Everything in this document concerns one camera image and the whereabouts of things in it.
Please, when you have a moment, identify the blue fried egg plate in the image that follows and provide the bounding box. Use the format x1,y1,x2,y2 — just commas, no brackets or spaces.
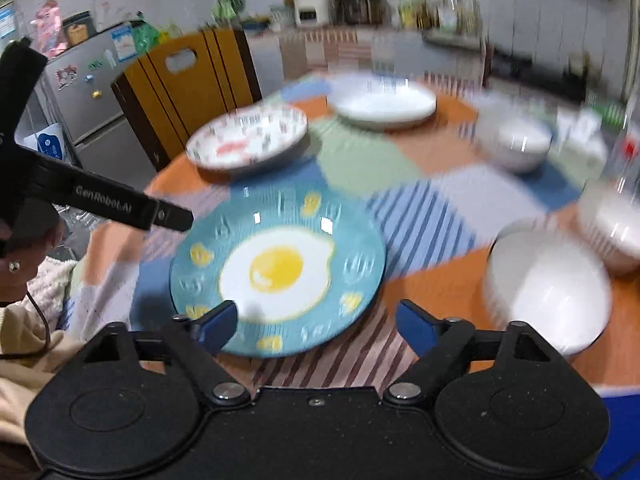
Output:
169,185,386,359

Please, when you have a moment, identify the white ribbed bowl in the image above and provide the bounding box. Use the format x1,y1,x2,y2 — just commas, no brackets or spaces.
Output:
474,114,552,174
483,229,612,356
577,181,639,275

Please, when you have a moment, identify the white patterned plate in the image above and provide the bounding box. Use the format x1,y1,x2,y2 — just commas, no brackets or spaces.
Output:
186,104,308,171

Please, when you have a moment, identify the white plate dark rim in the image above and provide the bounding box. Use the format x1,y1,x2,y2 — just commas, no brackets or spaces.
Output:
326,73,437,131

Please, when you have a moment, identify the grey refrigerator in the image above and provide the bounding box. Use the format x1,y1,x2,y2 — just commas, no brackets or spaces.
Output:
39,22,147,146

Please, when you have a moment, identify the colourful patchwork tablecloth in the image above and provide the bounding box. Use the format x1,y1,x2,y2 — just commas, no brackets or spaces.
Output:
58,73,639,389

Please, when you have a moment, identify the yellow wooden chair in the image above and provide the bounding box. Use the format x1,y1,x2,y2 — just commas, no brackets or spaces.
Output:
112,28,262,171

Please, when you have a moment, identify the patchwork counter cloth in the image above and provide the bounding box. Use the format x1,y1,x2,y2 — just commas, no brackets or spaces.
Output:
279,27,395,80

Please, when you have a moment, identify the white rice cooker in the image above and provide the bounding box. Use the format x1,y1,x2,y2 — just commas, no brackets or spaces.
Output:
294,0,332,28

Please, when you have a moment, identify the black pressure cooker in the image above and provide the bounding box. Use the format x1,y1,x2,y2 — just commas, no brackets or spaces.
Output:
338,0,386,26

